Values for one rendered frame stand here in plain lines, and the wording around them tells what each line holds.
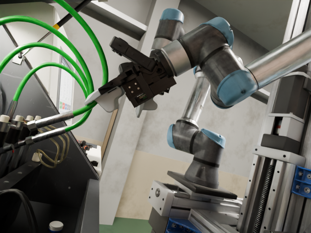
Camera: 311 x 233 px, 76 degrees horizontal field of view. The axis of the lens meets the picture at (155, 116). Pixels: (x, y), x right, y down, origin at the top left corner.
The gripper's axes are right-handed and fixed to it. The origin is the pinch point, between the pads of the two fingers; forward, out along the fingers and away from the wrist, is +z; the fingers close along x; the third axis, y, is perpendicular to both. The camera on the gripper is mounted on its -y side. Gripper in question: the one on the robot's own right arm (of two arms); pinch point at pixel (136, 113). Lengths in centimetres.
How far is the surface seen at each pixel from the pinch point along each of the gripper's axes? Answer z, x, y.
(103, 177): 70, 176, 14
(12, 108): 9.7, 11.3, -36.7
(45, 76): -4.5, 23.1, -34.1
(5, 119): 10.5, -12.5, -28.5
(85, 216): 28.2, -11.4, -6.5
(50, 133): 12.3, -4.8, -20.9
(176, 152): 22, 214, 110
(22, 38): -15, 23, -45
